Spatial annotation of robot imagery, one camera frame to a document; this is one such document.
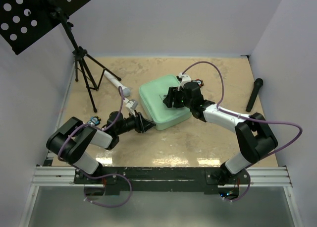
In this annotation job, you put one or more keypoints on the black perforated music stand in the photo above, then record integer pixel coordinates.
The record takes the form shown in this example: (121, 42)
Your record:
(23, 22)

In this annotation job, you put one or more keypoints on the white microphone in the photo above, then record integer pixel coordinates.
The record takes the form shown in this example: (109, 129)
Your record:
(117, 84)

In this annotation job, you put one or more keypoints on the blue owl toy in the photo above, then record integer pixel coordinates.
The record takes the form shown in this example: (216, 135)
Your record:
(94, 120)

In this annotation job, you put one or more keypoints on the black microphone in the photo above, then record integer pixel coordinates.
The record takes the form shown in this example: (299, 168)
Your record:
(258, 83)

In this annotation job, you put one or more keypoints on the red owl toy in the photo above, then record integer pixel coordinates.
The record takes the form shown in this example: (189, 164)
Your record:
(199, 82)

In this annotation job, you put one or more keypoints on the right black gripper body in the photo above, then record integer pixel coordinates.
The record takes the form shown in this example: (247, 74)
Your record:
(188, 103)

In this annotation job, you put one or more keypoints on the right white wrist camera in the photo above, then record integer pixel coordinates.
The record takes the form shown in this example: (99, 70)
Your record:
(183, 79)

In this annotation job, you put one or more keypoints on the black base frame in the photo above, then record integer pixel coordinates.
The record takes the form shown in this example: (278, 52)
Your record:
(114, 180)

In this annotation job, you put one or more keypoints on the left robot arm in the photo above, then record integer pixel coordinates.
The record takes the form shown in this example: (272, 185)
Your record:
(71, 140)

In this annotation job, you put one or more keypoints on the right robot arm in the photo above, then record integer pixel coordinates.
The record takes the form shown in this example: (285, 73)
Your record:
(255, 137)

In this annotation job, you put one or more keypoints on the mint green medicine case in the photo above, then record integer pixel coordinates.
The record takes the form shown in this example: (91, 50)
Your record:
(152, 95)

